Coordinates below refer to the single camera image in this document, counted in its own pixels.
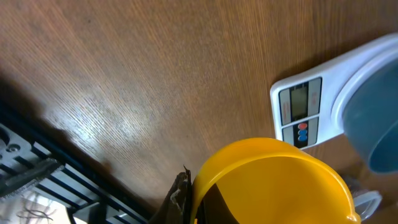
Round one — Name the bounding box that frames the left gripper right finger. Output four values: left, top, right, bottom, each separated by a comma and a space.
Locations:
196, 184, 239, 224

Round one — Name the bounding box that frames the teal blue bowl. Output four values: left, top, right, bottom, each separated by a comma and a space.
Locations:
343, 60, 397, 174

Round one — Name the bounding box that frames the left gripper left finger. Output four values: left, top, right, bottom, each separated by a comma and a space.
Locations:
149, 167, 192, 224

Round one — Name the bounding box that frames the black aluminium frame rail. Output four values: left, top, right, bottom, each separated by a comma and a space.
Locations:
1, 103, 153, 223

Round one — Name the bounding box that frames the white digital kitchen scale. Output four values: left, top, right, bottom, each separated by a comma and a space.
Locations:
270, 33, 397, 149

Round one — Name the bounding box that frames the yellow measuring scoop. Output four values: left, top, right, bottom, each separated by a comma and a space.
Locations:
190, 138, 361, 224

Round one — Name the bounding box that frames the clear plastic container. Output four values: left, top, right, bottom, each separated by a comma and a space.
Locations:
342, 175, 382, 221

